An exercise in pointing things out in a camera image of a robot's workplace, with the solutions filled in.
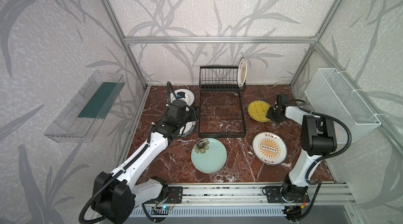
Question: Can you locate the white wire mesh basket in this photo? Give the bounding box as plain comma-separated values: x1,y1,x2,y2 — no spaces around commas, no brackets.
305,68,381,142

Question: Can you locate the pink object in basket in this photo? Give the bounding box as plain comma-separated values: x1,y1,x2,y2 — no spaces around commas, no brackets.
327,124,344,139

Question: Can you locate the aluminium front rail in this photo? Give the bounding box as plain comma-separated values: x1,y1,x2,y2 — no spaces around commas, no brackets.
164,183,357,208

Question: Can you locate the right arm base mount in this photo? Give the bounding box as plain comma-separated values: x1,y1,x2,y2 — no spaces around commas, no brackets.
261,186,311,204

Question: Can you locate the yellow green woven plate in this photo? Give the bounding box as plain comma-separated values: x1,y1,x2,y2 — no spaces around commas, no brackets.
248,100,271,122

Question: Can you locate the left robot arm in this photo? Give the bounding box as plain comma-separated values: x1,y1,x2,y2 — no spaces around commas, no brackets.
78,82,199,224

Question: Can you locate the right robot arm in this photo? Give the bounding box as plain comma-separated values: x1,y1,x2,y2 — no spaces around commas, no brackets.
266,94,352,197

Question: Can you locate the aluminium cage frame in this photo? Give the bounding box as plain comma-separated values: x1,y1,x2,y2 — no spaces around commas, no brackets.
88,0,403,155

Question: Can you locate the white plate green lettered rim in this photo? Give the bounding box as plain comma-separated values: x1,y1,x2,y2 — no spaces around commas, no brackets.
178,116,198,137

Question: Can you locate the small white orange sunburst plate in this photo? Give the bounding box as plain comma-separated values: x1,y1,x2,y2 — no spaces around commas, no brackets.
237,57,247,88

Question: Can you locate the clear plastic wall bin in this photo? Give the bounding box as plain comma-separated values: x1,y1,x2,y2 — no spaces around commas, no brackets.
44,70,126,143

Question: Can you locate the large white orange sunburst plate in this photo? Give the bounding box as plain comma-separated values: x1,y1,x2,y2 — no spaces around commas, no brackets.
252,132,288,166

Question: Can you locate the black wire dish rack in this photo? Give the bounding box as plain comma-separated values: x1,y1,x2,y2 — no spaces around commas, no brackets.
198,65,247,139

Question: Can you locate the mint green flower plate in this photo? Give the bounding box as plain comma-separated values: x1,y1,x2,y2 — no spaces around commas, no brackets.
191,138,227,174

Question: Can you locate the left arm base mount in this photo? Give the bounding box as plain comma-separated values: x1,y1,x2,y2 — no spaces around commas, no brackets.
149,186,184,204

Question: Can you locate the white plate grey flower outline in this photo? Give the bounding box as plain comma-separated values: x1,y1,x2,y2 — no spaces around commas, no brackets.
170,89,195,106

